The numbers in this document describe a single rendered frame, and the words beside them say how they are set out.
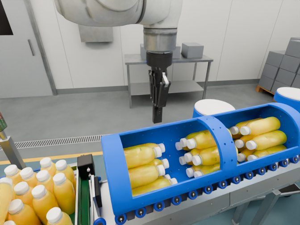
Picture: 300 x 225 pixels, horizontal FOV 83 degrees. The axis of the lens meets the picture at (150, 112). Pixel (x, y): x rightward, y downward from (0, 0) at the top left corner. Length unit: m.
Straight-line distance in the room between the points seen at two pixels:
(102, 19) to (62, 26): 3.66
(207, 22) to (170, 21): 3.81
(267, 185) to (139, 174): 0.70
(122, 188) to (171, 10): 0.50
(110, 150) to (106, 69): 3.52
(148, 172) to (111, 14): 0.49
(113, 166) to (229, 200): 0.61
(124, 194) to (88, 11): 0.48
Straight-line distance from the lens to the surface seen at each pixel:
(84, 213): 0.86
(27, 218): 0.76
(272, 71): 4.56
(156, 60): 0.48
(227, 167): 0.72
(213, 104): 1.34
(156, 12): 0.44
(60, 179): 0.74
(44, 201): 0.75
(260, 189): 1.07
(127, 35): 3.88
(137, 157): 0.63
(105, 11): 0.36
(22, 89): 4.65
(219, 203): 0.93
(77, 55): 4.05
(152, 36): 0.46
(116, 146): 0.58
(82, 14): 0.37
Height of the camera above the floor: 1.61
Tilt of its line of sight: 30 degrees down
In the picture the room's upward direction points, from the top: straight up
